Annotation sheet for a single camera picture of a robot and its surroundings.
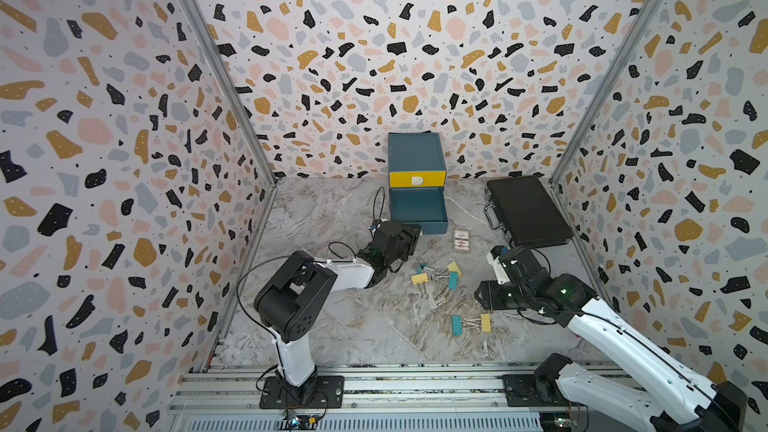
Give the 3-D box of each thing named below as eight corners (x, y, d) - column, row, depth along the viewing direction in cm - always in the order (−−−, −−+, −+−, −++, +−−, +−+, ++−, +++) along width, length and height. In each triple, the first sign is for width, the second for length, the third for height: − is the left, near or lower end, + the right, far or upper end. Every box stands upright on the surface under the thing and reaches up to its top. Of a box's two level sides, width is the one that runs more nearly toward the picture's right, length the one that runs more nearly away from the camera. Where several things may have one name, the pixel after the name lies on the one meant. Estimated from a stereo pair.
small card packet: (454, 250, 104) (455, 246, 102) (454, 232, 109) (455, 228, 107) (469, 251, 103) (470, 247, 102) (468, 233, 108) (469, 229, 106)
